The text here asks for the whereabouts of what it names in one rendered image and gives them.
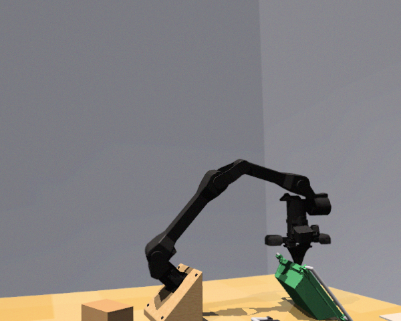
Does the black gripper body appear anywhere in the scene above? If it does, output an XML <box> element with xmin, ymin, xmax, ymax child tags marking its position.
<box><xmin>265</xmin><ymin>216</ymin><xmax>331</xmax><ymax>247</ymax></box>

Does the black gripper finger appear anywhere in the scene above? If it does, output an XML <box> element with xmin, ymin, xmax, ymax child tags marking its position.
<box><xmin>283</xmin><ymin>245</ymin><xmax>299</xmax><ymax>265</ymax></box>
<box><xmin>297</xmin><ymin>244</ymin><xmax>312</xmax><ymax>265</ymax></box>

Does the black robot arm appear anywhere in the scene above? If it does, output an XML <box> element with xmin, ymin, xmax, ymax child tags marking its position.
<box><xmin>145</xmin><ymin>159</ymin><xmax>331</xmax><ymax>293</ymax></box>

